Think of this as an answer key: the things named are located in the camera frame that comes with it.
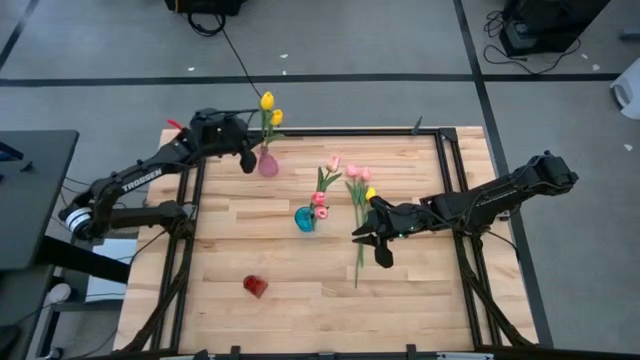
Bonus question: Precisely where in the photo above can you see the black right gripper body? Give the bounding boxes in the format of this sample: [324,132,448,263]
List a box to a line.
[372,196,439,269]

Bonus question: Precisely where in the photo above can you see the black floor cables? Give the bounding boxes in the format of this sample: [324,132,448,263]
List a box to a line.
[482,9,584,76]

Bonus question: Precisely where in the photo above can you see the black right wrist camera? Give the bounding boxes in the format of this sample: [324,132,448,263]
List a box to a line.
[392,202,431,236]

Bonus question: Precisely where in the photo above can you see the black equipment case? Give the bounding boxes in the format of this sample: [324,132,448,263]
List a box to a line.
[499,0,612,57]

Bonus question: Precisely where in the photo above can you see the teal glass vase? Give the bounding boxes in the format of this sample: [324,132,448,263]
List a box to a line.
[294,205,317,233]

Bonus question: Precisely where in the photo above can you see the purple glass vase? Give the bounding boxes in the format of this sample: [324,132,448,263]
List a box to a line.
[257,145,280,178]

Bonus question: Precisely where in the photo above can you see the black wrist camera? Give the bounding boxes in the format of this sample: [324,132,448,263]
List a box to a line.
[192,107,236,134]
[392,202,431,236]

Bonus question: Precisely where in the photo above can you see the black floor cable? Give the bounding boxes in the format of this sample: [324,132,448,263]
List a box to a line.
[187,12,264,99]

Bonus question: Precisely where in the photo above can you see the black equipment box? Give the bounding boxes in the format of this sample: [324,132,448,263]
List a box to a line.
[164,0,247,16]

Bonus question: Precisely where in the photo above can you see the black desk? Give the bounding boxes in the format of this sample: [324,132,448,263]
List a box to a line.
[0,129,132,285]

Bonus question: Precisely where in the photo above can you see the white round device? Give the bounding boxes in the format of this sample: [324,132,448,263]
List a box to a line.
[44,282,73,305]

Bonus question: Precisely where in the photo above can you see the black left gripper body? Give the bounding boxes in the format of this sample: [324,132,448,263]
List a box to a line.
[219,128,258,175]

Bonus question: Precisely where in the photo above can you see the peach pink artificial tulip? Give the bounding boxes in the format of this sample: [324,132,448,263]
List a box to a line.
[357,167,374,269]
[345,163,364,290]

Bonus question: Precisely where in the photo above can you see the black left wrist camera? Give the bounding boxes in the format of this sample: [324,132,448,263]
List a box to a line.
[192,107,236,134]

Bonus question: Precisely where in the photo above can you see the white trash can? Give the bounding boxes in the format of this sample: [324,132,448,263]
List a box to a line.
[608,69,640,121]

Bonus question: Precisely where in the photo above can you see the red glass vase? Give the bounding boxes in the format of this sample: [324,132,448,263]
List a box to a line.
[242,274,269,300]

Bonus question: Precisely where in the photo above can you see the white panel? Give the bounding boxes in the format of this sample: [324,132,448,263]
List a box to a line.
[85,238,137,302]

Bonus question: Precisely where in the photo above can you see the yellow artificial tulip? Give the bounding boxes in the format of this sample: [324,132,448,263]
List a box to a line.
[262,108,287,156]
[258,91,276,156]
[355,186,378,269]

